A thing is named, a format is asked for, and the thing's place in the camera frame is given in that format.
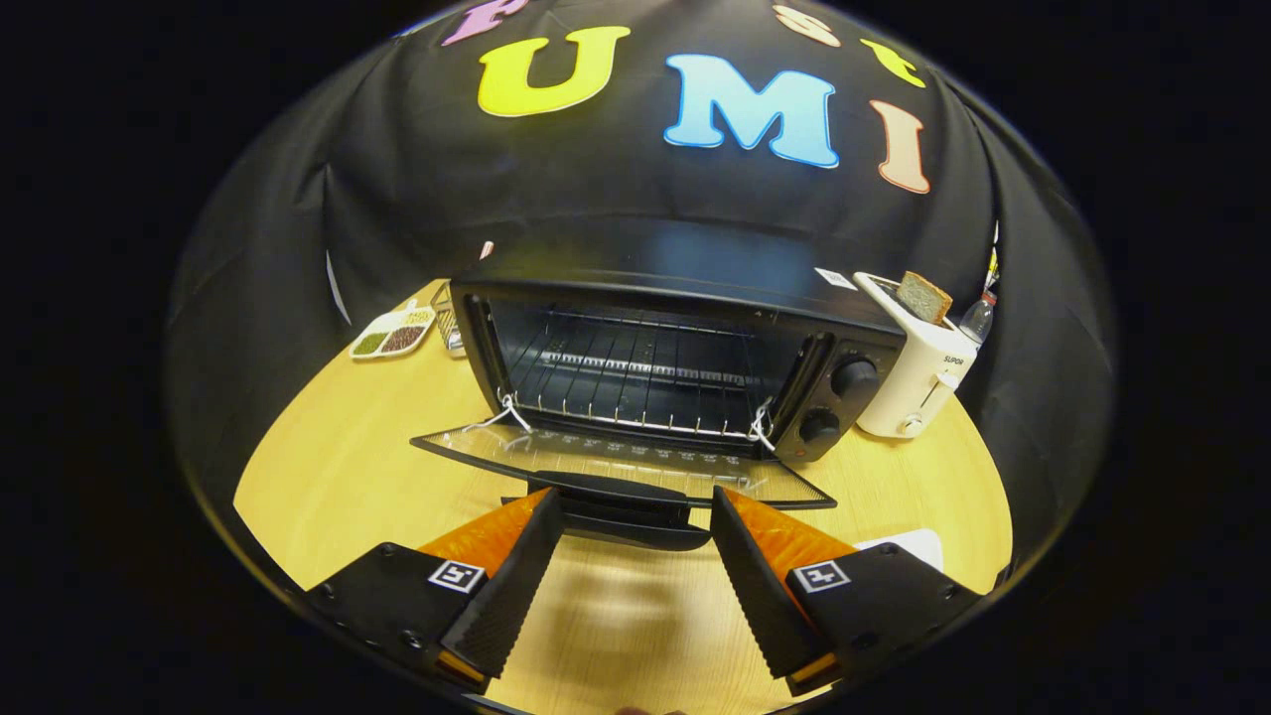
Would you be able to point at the black toaster oven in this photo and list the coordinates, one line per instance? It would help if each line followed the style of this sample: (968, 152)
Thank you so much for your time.
(695, 258)

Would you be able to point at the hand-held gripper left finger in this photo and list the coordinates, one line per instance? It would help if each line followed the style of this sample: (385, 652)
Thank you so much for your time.
(511, 586)

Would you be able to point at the white toaster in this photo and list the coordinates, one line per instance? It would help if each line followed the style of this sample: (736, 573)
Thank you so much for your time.
(918, 377)

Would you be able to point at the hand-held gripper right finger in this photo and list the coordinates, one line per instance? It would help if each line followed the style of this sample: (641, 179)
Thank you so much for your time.
(760, 586)

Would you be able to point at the white square plate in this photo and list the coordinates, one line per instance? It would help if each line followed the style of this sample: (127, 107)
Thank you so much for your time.
(918, 546)

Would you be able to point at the brown bread slice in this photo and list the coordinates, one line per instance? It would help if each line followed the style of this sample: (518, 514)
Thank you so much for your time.
(923, 298)

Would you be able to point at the clear bottle with red label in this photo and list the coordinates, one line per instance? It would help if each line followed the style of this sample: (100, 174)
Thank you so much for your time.
(978, 320)

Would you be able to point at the white divided dish of beans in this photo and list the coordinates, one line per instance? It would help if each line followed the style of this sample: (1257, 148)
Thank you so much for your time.
(392, 338)

